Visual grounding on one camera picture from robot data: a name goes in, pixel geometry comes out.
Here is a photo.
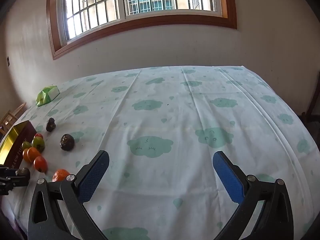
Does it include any barred wooden frame window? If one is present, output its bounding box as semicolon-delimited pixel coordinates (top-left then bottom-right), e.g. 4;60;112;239
46;0;237;60

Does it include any wooden chair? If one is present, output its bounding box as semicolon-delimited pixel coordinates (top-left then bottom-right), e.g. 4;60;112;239
0;102;27;135

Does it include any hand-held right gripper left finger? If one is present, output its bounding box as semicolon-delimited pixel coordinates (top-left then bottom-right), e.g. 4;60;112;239
28;150;110;240

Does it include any green tissue pack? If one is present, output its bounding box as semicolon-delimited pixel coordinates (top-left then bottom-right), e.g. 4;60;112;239
36;85;60;107

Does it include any dark wooden furniture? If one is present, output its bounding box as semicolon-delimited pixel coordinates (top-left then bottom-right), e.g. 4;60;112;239
301;71;320;130

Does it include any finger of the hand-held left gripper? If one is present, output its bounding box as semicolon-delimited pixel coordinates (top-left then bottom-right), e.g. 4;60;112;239
0;176;31;196
0;165;17;178

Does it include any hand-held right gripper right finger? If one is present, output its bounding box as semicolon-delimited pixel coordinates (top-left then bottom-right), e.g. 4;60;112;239
212;151;294;240

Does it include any gold and maroon tin box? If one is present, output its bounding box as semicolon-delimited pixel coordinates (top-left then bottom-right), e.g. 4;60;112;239
0;120;37;168

